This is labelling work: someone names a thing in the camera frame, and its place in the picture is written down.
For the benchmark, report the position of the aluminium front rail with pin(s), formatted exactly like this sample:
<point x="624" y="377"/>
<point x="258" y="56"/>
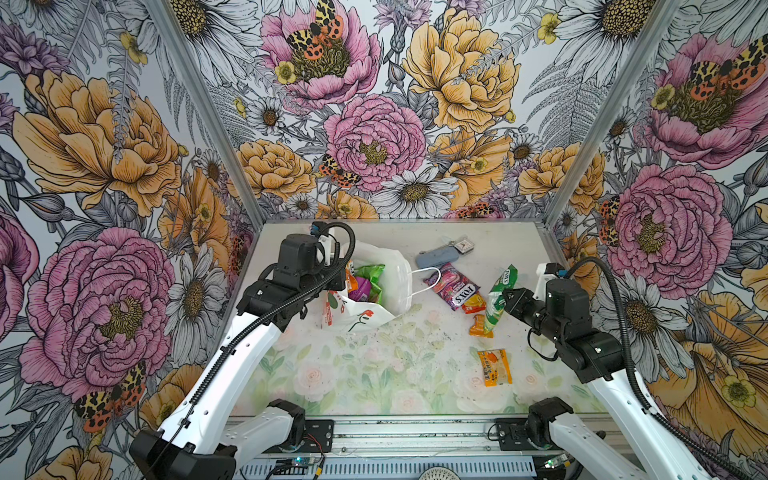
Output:
<point x="403" y="447"/>

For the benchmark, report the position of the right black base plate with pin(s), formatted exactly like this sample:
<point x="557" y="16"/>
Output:
<point x="514" y="434"/>

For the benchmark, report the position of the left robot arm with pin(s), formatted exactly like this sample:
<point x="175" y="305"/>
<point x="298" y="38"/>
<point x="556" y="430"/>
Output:
<point x="191" y="443"/>

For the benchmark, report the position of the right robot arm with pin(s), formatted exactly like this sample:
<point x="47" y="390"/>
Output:
<point x="604" y="365"/>

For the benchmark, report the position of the small white tag card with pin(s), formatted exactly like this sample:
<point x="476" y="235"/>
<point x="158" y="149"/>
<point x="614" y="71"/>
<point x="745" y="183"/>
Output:
<point x="463" y="246"/>

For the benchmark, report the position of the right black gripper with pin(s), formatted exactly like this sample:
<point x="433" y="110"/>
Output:
<point x="523" y="297"/>

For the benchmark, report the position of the pink Fox's candy bag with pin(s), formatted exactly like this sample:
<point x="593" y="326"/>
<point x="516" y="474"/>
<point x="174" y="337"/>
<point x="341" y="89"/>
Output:
<point x="456" y="289"/>

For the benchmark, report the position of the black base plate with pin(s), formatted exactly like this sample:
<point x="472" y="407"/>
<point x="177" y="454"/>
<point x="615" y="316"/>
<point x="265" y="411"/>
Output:
<point x="514" y="434"/>
<point x="310" y="436"/>

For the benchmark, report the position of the orange white snack packet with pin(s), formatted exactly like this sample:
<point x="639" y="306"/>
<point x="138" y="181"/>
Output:
<point x="351" y="281"/>

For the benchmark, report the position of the small orange candy wrapper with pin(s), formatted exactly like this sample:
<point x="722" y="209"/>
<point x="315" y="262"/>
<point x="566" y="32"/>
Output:
<point x="478" y="328"/>

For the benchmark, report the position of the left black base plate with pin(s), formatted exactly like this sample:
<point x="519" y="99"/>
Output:
<point x="310" y="436"/>

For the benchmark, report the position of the green yellow snack packet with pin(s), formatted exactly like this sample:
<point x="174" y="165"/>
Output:
<point x="495" y="301"/>

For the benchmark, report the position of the purple grape candy bag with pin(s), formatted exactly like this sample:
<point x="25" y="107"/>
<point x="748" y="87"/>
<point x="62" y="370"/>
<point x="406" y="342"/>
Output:
<point x="360" y="289"/>

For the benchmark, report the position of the white paper bag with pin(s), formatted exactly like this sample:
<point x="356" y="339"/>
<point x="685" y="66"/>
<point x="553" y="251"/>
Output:
<point x="400" y="283"/>

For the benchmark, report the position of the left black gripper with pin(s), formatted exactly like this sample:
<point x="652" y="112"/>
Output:
<point x="337" y="283"/>

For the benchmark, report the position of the small orange snack packet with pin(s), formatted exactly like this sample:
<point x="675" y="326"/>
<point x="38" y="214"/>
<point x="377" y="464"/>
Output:
<point x="495" y="366"/>

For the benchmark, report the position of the floral pastel table mat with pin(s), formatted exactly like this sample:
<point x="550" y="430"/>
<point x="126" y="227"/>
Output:
<point x="423" y="363"/>

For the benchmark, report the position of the green snack bag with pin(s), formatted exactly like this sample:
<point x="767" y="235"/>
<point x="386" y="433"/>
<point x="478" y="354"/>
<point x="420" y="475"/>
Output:
<point x="374" y="273"/>

